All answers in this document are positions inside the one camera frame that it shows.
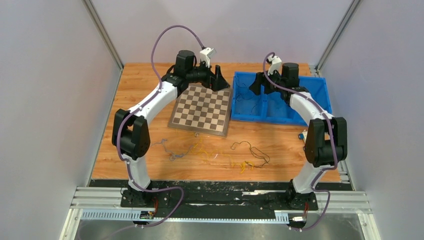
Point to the blue plastic divided bin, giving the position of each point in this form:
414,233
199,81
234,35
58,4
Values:
270,108

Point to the wooden chessboard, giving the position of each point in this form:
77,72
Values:
202,110

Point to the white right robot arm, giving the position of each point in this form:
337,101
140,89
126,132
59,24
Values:
326,140

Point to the white toy car blue wheels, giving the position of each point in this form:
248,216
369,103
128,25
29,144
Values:
303,136

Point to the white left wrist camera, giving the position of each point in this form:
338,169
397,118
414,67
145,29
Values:
205,56

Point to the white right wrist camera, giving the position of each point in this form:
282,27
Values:
275,64

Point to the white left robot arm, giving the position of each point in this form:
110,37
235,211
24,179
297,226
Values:
130,134

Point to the right aluminium frame post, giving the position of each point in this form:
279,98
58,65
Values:
344,22

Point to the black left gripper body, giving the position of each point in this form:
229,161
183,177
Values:
199,75

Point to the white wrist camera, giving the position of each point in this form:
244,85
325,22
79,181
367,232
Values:
275,64
205,56

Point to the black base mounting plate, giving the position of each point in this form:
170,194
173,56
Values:
213,199

